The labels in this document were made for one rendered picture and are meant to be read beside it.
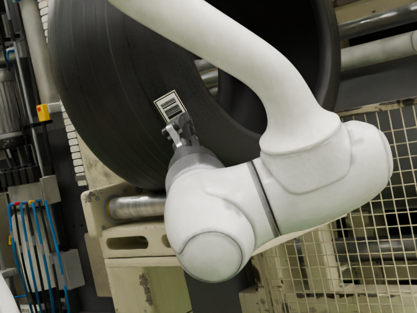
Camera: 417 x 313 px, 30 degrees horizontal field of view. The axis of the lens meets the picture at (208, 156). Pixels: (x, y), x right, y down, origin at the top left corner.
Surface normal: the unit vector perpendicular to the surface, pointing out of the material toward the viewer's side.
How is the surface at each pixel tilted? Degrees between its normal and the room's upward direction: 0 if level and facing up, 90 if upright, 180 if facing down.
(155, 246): 90
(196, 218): 41
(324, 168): 101
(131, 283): 90
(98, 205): 90
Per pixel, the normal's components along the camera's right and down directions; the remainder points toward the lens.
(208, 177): -0.25, -0.88
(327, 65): -0.70, -0.26
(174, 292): 0.71, -0.11
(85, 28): -0.70, 0.03
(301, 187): -0.04, 0.24
